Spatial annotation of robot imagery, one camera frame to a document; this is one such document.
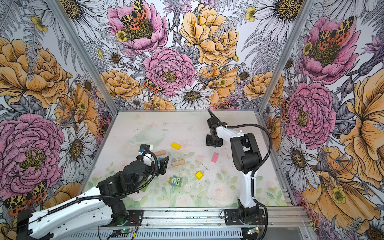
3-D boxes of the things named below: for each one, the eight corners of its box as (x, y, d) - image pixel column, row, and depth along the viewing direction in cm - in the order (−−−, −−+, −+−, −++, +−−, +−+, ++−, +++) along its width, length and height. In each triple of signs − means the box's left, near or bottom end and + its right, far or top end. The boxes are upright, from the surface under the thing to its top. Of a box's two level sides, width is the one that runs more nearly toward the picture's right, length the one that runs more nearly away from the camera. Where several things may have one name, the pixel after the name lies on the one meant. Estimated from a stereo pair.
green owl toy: (168, 186, 86) (168, 184, 85) (169, 177, 90) (169, 176, 88) (181, 186, 86) (181, 184, 85) (182, 177, 90) (182, 176, 88)
